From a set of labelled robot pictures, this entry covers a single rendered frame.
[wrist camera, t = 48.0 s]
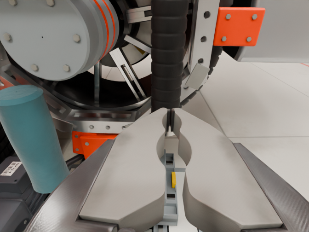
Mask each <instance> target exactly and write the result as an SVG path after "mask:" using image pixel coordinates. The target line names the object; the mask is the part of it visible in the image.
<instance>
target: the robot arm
mask: <svg viewBox="0 0 309 232"><path fill-rule="evenodd" d="M169 123H170V127H171V132H173V133H174V134H175V135H176V136H177V138H178V140H179V143H178V155H179V156H180V157H181V158H182V159H183V161H184V162H185V164H186V169H185V177H184V184H183V193H182V196H183V205H184V212H185V217H186V219H187V221H188V222H189V223H190V224H191V225H193V226H195V227H196V228H198V229H199V230H201V231H203V232H309V201H308V200H307V199H305V198H304V197H303V196H302V195H301V194H300V193H299V192H298V191H297V190H296V189H295V188H293V187H292V186H291V185H290V184H289V183H287V182H286V181H285V180H284V179H283V178H282V177H280V176H279V175H278V174H277V173H276V172H275V171H273V170H272V169H271V168H270V167H269V166H267V165H266V164H265V163H264V162H262V161H261V160H260V159H259V158H258V157H256V156H255V155H254V154H253V153H252V152H250V151H249V150H248V149H247V148H246V147H245V146H244V145H242V144H241V143H233V142H232V141H231V140H230V139H228V138H227V137H226V136H225V135H224V134H223V133H221V132H220V131H219V130H217V129H216V128H214V127H213V126H211V125H210V124H208V123H206V122H205V121H203V120H201V119H199V118H197V117H195V116H194V115H192V114H190V113H188V112H186V111H184V110H182V109H180V108H172V109H167V108H160V109H158V110H156V111H155V112H153V113H151V114H149V115H147V116H145V117H144V118H142V119H140V120H138V121H137V122H135V123H133V124H132V125H130V126H128V127H127V128H126V129H124V130H123V131H122V132H121V133H120V134H118V135H117V136H116V137H115V138H114V139H107V140H106V141H105V142H104V143H103V144H102V145H101V146H100V147H98V148H97V149H96V150H95V151H94V152H93V153H92V154H91V155H90V156H89V157H88V158H87V159H86V160H85V161H84V162H82V163H81V164H80V165H79V166H78V167H77V168H76V169H75V170H74V171H73V172H71V173H70V174H69V175H68V176H67V177H66V178H65V179H64V180H63V181H62V182H61V183H60V184H59V185H58V186H57V187H56V188H55V189H54V190H53V191H52V193H51V194H50V195H49V196H48V197H47V199H46V200H45V201H44V202H43V203H42V205H41V206H40V207H39V209H38V210H37V211H36V213H35V214H34V216H33V217H32V219H31V220H30V222H29V223H28V225H27V227H26V228H25V230H24V231H23V232H144V231H146V230H148V229H150V228H151V227H153V226H155V225H156V224H158V223H159V222H160V221H161V220H162V219H163V216H164V203H165V183H166V169H165V166H164V165H163V164H162V163H161V161H160V158H161V157H162V156H163V155H164V147H165V134H166V132H168V131H169Z"/></svg>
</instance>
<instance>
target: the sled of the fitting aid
mask: <svg viewBox="0 0 309 232"><path fill-rule="evenodd" d="M84 161H85V158H83V159H82V160H81V162H80V164H81V163H82V162H84ZM80 164H79V165H80ZM166 193H167V201H166V206H164V216H163V219H162V220H161V221H160V222H159V223H158V224H156V225H166V226H177V222H178V203H177V186H176V173H175V161H174V153H166Z"/></svg>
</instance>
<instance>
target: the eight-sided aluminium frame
mask: <svg viewBox="0 0 309 232"><path fill-rule="evenodd" d="M219 2H220V0H194V7H193V16H192V25H191V35H190V44H189V57H188V66H187V67H186V68H185V69H184V70H183V72H182V76H183V77H182V84H181V96H180V102H182V101H183V100H184V99H185V98H187V97H188V96H189V95H190V94H191V93H192V92H194V91H195V90H198V89H199V87H200V86H201V85H203V84H204V83H205V82H206V81H207V77H208V72H209V70H210V68H209V65H210V59H211V53H212V45H213V39H214V34H215V28H216V22H217V14H218V8H219ZM204 13H205V15H204ZM18 85H34V86H37V87H39V88H41V89H42V90H43V93H44V98H45V101H46V104H47V106H48V109H49V111H50V114H51V116H52V119H53V122H54V125H55V128H56V129H58V130H59V131H61V132H68V133H72V131H77V132H83V133H121V132H122V131H123V130H124V129H126V128H127V127H128V126H130V125H132V124H133V123H135V122H137V121H138V120H140V119H142V118H144V117H145V116H147V115H149V114H150V113H151V99H150V100H149V101H148V102H147V103H146V104H144V105H143V106H142V107H141V108H140V109H139V110H138V111H115V110H73V109H71V108H70V107H68V106H67V105H66V104H65V103H63V102H62V101H61V100H59V99H58V98H56V97H55V96H54V95H52V94H51V93H50V92H48V91H47V90H45V89H44V88H43V87H42V86H40V85H39V84H38V83H36V82H35V81H34V80H32V79H31V78H29V77H28V76H27V75H25V74H24V73H23V72H22V71H20V70H19V69H18V68H16V67H15V66H13V65H12V64H11V62H10V61H9V58H8V56H7V53H6V51H5V49H4V47H3V45H2V43H1V41H0V90H2V89H5V88H8V87H13V86H18Z"/></svg>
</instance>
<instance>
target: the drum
mask: <svg viewBox="0 0 309 232"><path fill-rule="evenodd" d="M118 35H119V20H118V17H117V14H116V11H115V9H114V7H113V6H112V4H111V3H110V1H109V0H0V41H1V43H2V45H3V47H4V48H5V50H6V51H7V52H8V54H9V55H10V56H11V57H12V59H13V60H14V61H15V62H16V63H17V64H18V65H20V66H21V67H22V68H23V69H25V70H26V71H27V72H29V73H31V74H33V75H34V76H37V77H39V78H42V79H45V80H50V81H64V80H67V79H70V78H72V77H74V76H76V75H77V74H80V73H83V72H85V71H87V70H89V69H90V68H92V67H93V66H94V65H95V64H96V63H98V62H99V61H100V60H101V59H102V58H103V57H104V56H105V55H106V54H107V53H108V52H109V51H110V50H111V49H112V48H113V47H114V46H115V44H116V42H117V39H118Z"/></svg>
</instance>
